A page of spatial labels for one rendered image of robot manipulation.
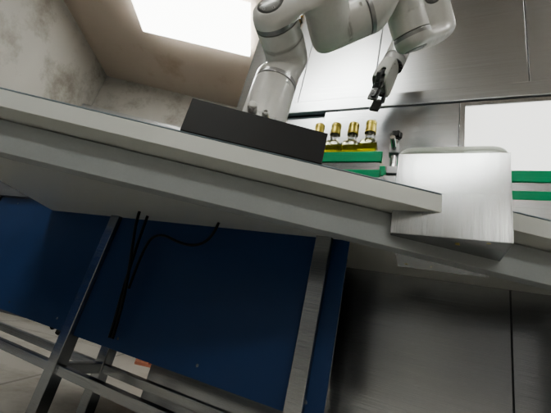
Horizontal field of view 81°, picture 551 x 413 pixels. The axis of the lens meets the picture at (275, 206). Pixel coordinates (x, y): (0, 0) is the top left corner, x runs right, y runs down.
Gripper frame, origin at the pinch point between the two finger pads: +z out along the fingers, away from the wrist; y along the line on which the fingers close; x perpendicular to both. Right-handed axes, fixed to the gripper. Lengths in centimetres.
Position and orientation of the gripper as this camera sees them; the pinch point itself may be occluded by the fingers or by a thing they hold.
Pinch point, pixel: (375, 101)
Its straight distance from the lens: 117.6
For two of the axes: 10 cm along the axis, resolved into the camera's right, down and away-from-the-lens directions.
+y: -3.6, -4.1, -8.4
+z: -4.5, 8.6, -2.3
